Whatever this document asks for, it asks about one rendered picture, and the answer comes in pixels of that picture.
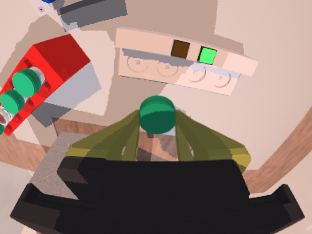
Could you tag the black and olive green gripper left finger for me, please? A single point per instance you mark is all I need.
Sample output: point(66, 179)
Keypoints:
point(109, 142)

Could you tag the light grey flat mat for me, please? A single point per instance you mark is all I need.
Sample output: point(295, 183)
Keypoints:
point(262, 110)

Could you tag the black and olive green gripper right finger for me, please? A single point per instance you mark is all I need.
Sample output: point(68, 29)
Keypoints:
point(206, 143)

